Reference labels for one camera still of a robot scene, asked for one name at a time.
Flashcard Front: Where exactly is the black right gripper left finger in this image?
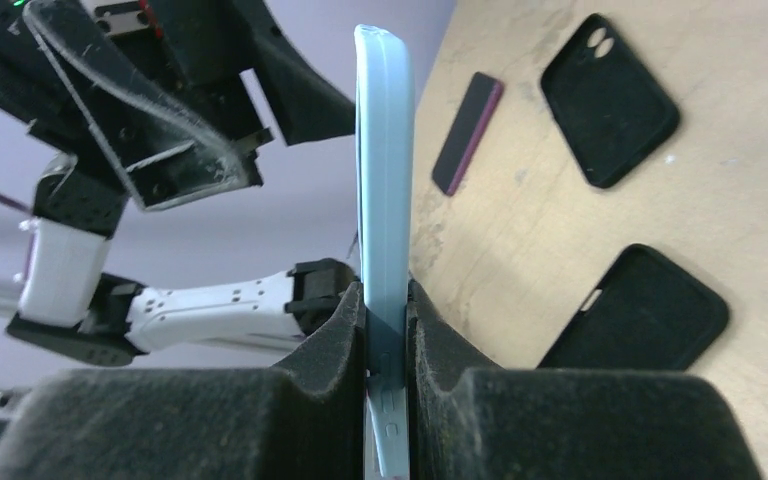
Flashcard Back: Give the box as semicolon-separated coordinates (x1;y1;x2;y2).
0;284;366;479

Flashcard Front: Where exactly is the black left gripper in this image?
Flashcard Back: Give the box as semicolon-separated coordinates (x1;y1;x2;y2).
0;1;355;211

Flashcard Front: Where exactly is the purple edged smartphone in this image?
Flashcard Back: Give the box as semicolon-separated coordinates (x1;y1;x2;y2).
431;72;504;197

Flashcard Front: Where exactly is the light blue phone case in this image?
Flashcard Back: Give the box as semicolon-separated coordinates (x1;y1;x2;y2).
354;24;415;478

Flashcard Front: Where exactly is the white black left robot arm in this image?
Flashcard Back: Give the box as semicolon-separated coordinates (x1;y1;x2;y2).
0;1;355;367

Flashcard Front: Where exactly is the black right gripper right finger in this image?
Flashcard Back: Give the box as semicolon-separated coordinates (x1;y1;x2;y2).
408;282;761;479

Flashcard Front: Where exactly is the black phone case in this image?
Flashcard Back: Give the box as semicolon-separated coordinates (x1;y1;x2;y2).
538;243;730;371
540;13;681;189

